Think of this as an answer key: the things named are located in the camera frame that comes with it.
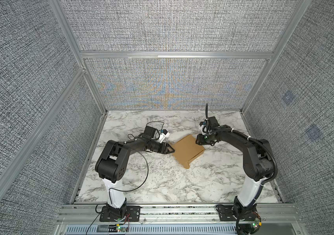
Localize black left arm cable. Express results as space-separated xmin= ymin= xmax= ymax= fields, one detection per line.
xmin=85 ymin=121 xmax=166 ymax=235

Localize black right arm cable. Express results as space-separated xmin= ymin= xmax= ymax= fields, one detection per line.
xmin=204 ymin=103 xmax=279 ymax=235

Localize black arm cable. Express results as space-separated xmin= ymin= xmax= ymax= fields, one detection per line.
xmin=85 ymin=121 xmax=166 ymax=235
xmin=204 ymin=103 xmax=279 ymax=235

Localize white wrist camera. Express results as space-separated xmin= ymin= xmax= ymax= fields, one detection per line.
xmin=158 ymin=129 xmax=170 ymax=143
xmin=200 ymin=119 xmax=208 ymax=135

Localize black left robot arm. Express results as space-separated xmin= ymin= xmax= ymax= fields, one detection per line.
xmin=95 ymin=125 xmax=175 ymax=219

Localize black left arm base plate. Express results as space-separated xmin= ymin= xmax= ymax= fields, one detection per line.
xmin=99 ymin=205 xmax=141 ymax=223

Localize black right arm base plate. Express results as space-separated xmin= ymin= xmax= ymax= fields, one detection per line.
xmin=215 ymin=204 xmax=261 ymax=222

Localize brown cardboard box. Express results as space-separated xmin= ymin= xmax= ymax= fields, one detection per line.
xmin=172 ymin=135 xmax=205 ymax=169

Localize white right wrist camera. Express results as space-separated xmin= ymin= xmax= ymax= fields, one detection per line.
xmin=200 ymin=119 xmax=208 ymax=135

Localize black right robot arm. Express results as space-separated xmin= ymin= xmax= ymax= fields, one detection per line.
xmin=196 ymin=117 xmax=278 ymax=219

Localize aluminium enclosure frame bars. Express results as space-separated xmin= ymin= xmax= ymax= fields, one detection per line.
xmin=0 ymin=1 xmax=310 ymax=201

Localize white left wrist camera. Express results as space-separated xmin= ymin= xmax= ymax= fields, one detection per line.
xmin=158 ymin=129 xmax=170 ymax=143

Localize aluminium front rail frame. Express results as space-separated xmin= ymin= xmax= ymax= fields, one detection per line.
xmin=52 ymin=203 xmax=309 ymax=235

